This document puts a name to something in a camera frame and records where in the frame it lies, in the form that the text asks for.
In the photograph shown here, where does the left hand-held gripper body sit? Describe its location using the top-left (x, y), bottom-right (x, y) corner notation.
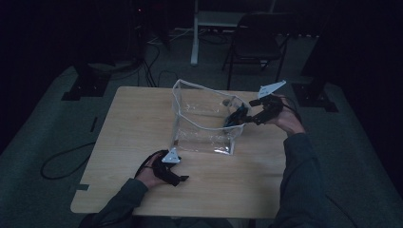
top-left (151, 147), bottom-right (182, 187)

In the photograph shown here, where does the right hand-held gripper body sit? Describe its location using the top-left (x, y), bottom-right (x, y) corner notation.
top-left (252, 79), bottom-right (287, 126)

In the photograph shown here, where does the clear plastic bag white trim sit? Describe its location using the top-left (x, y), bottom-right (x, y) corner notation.
top-left (169, 78), bottom-right (255, 157)

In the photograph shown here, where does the person's left hand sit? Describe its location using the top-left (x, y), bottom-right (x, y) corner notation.
top-left (135, 153), bottom-right (169, 190)

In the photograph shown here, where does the person's right hand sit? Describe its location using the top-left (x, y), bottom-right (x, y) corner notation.
top-left (268, 94), bottom-right (307, 138)

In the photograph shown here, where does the black folding chair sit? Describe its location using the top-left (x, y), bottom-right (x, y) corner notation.
top-left (221, 11), bottom-right (292, 92)

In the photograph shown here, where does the grey tape piece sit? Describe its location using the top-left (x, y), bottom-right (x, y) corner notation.
top-left (68, 183), bottom-right (90, 193)

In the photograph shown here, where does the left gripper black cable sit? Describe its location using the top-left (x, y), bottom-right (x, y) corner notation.
top-left (134, 149), bottom-right (166, 179)

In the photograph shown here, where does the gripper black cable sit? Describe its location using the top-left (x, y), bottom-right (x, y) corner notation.
top-left (134, 149), bottom-right (166, 179)
top-left (278, 95), bottom-right (303, 124)

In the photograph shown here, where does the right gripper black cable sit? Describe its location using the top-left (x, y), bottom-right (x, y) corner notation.
top-left (278, 95), bottom-right (303, 124)

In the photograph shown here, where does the black stand with base plate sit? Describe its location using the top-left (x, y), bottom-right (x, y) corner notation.
top-left (61, 61), bottom-right (112, 102)
top-left (291, 47), bottom-right (340, 113)

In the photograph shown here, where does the white desk frame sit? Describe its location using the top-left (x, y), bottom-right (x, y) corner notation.
top-left (189, 0), bottom-right (278, 67)

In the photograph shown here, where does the bundle of black floor cables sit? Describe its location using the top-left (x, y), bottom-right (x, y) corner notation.
top-left (136, 40), bottom-right (182, 88)

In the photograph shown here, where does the white floor cable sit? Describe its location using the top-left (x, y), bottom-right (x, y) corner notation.
top-left (146, 28), bottom-right (195, 45)

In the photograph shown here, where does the black cable loop on floor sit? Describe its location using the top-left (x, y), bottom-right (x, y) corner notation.
top-left (40, 142), bottom-right (97, 181)

